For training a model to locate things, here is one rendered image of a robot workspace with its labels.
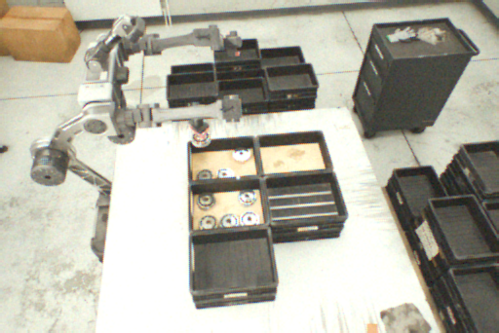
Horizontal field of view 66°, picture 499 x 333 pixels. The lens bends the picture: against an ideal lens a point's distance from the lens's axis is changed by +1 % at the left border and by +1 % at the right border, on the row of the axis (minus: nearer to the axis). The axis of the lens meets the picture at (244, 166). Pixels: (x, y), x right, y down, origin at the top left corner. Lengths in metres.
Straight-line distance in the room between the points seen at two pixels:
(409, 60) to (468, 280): 1.51
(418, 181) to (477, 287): 0.84
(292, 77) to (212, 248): 1.85
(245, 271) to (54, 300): 1.54
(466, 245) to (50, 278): 2.71
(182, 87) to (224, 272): 1.81
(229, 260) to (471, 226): 1.55
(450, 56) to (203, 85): 1.87
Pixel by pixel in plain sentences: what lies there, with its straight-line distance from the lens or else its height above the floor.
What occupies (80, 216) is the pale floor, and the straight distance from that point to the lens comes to 3.26.
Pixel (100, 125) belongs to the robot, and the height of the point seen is 1.46.
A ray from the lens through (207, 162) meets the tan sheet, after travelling 2.25.
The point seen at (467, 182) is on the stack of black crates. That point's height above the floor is 0.46.
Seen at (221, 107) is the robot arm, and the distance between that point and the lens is 1.47.
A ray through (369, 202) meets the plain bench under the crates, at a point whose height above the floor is 0.70.
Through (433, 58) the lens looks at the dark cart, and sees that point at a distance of 3.16.
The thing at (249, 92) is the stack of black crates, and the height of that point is 0.38.
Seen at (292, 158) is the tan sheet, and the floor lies 0.83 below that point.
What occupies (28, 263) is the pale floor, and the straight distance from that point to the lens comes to 3.22.
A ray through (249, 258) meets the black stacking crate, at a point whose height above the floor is 0.83.
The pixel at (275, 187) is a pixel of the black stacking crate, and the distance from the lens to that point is 2.14.
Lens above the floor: 2.59
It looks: 53 degrees down
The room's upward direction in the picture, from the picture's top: 1 degrees counter-clockwise
